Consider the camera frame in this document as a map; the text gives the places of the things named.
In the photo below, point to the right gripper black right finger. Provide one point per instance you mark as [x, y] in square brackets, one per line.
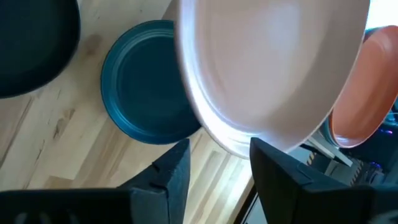
[280, 193]

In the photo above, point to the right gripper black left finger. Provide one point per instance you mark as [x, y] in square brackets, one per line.
[168, 186]

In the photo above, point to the dark teal ribbed plate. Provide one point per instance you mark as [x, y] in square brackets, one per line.
[146, 87]

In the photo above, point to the pale pink plate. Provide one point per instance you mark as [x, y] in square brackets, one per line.
[267, 68]

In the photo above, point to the orange plate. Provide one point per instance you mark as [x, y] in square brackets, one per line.
[370, 93]

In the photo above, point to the black plate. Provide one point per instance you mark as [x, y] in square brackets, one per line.
[34, 46]

